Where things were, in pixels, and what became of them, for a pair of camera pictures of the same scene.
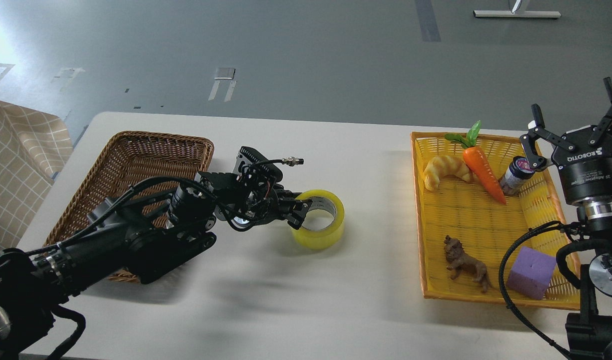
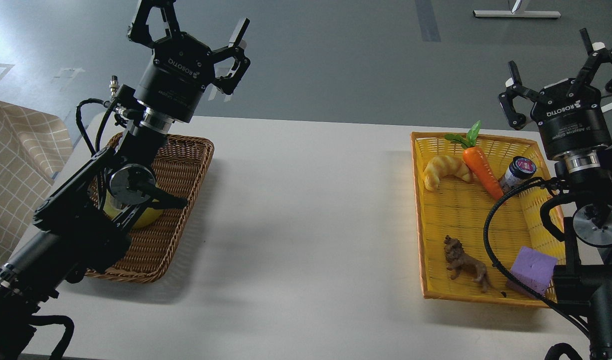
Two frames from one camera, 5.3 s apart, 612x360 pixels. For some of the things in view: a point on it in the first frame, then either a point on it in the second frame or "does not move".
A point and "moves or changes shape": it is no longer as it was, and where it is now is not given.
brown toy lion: (460, 260) does not move
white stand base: (517, 14) does not move
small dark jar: (519, 170) does not move
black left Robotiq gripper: (259, 200) -> (182, 66)
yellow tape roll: (325, 239) moves or changes shape
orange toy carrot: (476, 155) does not move
